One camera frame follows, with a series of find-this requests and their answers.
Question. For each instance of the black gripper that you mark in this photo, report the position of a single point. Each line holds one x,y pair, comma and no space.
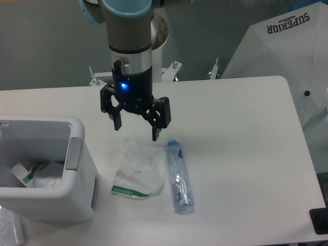
134,94

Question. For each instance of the white plastic bag green print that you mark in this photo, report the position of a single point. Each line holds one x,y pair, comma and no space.
142,171

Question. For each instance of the crushed clear plastic bottle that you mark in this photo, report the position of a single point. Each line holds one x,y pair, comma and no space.
183,198

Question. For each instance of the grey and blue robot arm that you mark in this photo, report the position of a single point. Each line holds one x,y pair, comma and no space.
128,25

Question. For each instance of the white trash can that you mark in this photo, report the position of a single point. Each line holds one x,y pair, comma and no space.
38,139

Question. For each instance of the trash inside the can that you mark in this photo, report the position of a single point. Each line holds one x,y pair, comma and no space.
45,175

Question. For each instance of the white Superior umbrella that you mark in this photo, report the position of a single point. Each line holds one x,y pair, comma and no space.
294,46

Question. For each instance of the white paper sheet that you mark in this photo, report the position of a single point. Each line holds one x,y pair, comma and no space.
12,230

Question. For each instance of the black device at table edge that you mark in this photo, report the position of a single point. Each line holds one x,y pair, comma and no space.
319,220

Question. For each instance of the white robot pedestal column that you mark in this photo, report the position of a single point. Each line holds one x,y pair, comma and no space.
157,65

